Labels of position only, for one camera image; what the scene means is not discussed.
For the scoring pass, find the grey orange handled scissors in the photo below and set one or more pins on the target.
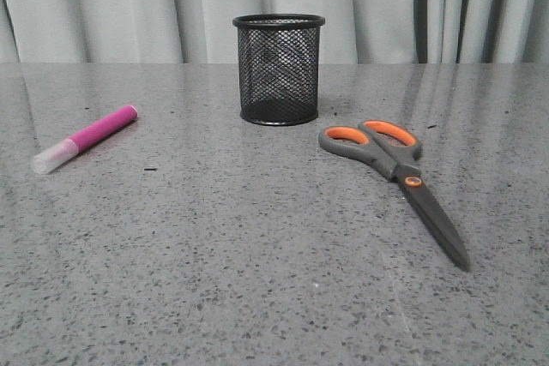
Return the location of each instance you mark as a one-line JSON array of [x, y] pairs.
[[394, 152]]

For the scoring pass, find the pink marker pen clear cap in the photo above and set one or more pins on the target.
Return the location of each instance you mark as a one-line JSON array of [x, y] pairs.
[[65, 150]]

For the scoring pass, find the black mesh pen holder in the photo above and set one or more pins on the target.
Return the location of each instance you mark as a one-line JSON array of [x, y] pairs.
[[278, 57]]

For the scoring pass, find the grey curtain backdrop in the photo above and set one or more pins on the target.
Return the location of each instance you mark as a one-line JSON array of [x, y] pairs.
[[201, 31]]

